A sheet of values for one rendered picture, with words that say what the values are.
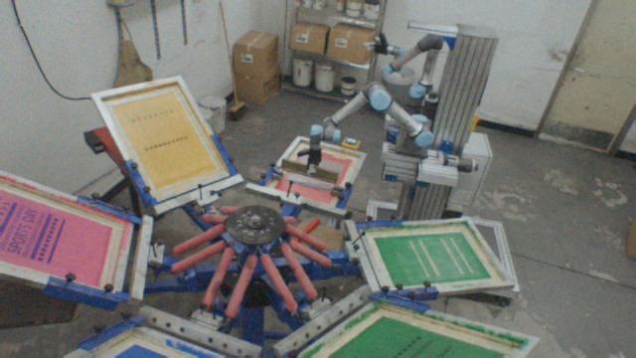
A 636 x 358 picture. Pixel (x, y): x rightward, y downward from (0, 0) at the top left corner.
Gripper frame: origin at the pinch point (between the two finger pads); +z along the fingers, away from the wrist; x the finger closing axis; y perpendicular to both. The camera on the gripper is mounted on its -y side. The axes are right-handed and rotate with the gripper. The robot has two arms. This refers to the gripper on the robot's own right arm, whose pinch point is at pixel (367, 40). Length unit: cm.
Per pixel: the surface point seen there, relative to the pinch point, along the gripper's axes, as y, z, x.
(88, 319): 134, 63, -260
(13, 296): 33, 24, -291
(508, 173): 191, -121, 156
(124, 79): 43, 174, -117
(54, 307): 35, 4, -283
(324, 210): 45, -58, -142
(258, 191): 44, -15, -155
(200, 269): 35, -36, -225
